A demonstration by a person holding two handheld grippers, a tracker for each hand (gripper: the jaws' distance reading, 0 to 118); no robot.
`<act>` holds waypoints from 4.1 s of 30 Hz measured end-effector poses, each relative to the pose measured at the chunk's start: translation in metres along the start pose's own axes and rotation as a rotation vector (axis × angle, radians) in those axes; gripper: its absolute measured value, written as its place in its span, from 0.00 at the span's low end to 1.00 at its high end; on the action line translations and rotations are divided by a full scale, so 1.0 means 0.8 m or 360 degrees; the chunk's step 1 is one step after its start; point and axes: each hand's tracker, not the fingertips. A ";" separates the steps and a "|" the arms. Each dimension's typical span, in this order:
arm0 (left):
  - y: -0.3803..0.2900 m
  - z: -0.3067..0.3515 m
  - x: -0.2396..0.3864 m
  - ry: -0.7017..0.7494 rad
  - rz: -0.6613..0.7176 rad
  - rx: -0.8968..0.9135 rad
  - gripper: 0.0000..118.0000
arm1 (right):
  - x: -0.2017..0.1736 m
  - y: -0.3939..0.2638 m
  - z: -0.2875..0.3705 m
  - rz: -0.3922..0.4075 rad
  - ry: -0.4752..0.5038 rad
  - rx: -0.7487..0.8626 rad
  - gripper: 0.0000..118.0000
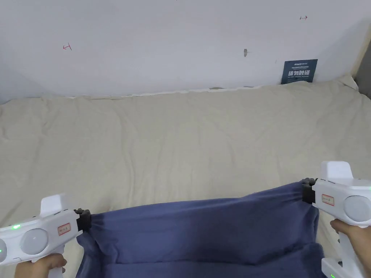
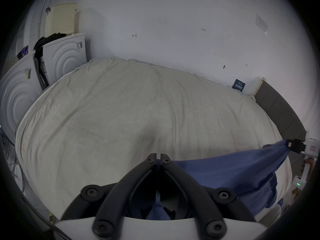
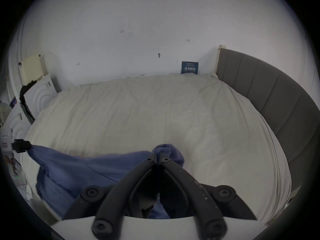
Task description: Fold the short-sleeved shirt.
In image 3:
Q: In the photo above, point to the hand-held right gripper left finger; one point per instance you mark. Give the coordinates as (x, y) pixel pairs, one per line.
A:
(117, 196)

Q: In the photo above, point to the dark blue shirt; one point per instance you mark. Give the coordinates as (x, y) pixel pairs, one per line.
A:
(75, 169)

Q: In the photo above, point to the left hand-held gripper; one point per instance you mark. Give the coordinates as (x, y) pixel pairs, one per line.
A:
(7, 140)

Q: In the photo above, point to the bed with beige sheet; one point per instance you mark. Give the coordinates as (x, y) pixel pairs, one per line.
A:
(150, 109)

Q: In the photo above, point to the blue card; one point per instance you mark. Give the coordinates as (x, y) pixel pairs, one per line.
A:
(190, 68)

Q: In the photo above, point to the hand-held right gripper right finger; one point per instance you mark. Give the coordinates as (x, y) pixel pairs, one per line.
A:
(192, 196)

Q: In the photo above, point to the cream box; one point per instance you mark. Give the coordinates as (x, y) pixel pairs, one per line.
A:
(31, 69)

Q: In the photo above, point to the grey padded headboard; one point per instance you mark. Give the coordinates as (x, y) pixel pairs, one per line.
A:
(275, 91)

